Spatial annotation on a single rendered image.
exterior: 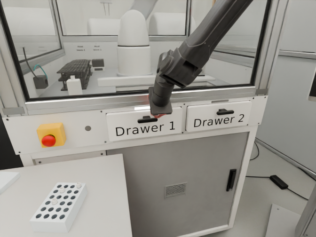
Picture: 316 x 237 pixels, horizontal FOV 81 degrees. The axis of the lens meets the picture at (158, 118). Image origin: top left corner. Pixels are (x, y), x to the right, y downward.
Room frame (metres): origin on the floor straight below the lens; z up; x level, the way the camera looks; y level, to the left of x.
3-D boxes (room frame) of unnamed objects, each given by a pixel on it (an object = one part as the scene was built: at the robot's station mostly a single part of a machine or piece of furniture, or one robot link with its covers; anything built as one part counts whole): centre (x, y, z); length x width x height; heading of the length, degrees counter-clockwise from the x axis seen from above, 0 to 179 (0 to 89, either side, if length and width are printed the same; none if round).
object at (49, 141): (0.52, 0.36, 0.88); 0.04 x 0.03 x 0.04; 104
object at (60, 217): (0.35, 0.25, 0.78); 0.12 x 0.08 x 0.04; 178
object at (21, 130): (1.13, 0.12, 0.87); 1.02 x 0.95 x 0.14; 104
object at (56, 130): (0.56, 0.36, 0.88); 0.07 x 0.05 x 0.07; 104
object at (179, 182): (1.13, 0.11, 0.40); 1.03 x 0.95 x 0.80; 104
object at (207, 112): (0.72, -0.26, 0.87); 0.29 x 0.02 x 0.11; 104
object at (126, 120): (0.65, 0.05, 0.87); 0.29 x 0.02 x 0.11; 104
